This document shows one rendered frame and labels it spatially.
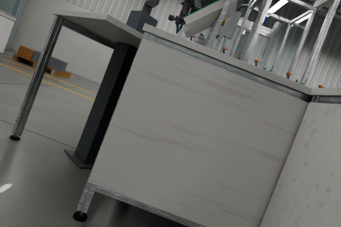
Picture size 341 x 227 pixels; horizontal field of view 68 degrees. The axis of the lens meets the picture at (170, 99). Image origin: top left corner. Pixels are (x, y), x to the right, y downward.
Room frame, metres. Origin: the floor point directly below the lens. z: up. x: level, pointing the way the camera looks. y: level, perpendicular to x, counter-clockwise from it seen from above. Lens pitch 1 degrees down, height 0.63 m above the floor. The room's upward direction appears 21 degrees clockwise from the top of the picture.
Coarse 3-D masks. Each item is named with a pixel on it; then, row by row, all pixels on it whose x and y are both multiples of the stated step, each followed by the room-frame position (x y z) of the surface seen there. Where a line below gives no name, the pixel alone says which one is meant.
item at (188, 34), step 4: (224, 16) 1.48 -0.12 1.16; (228, 16) 1.51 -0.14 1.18; (184, 24) 1.45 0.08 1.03; (208, 24) 1.49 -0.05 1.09; (212, 24) 1.52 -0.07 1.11; (184, 28) 1.45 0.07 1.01; (200, 28) 1.51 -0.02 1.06; (204, 28) 1.54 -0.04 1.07; (184, 32) 1.57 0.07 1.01; (188, 32) 1.48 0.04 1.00; (192, 32) 1.51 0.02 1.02; (196, 32) 1.55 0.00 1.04; (188, 36) 1.56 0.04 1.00
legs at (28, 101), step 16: (80, 32) 1.69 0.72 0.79; (48, 48) 1.58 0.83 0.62; (112, 48) 1.88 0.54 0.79; (128, 48) 1.61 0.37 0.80; (112, 64) 1.68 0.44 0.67; (128, 64) 1.64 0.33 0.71; (32, 80) 1.58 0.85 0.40; (112, 80) 1.63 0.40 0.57; (32, 96) 1.59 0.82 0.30; (96, 96) 1.71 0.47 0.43; (112, 96) 1.62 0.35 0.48; (96, 112) 1.66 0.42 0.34; (112, 112) 1.65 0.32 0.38; (16, 128) 1.57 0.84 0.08; (96, 128) 1.61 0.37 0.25; (80, 144) 1.69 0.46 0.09; (96, 144) 1.63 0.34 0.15; (80, 160) 1.63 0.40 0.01
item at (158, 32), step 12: (144, 24) 1.02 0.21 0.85; (168, 36) 1.02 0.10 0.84; (192, 48) 1.03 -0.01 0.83; (204, 48) 1.03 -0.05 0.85; (228, 60) 1.03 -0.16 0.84; (240, 60) 1.03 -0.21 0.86; (252, 72) 1.03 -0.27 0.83; (264, 72) 1.03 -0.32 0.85; (288, 84) 1.03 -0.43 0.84; (300, 84) 1.03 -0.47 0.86; (312, 96) 1.04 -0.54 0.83
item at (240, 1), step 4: (200, 0) 1.45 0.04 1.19; (208, 0) 1.45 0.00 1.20; (212, 0) 1.45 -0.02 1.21; (216, 0) 1.46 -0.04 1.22; (240, 0) 1.48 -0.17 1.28; (244, 0) 1.48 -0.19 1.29; (248, 0) 1.48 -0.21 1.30; (204, 4) 1.50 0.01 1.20; (208, 4) 1.51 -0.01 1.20; (240, 4) 1.54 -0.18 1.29
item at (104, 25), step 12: (60, 12) 1.50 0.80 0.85; (72, 12) 1.39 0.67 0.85; (84, 12) 1.28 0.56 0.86; (84, 24) 1.51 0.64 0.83; (96, 24) 1.34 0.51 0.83; (108, 24) 1.20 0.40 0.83; (120, 24) 1.17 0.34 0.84; (108, 36) 1.65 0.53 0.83; (120, 36) 1.44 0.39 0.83; (132, 36) 1.28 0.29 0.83
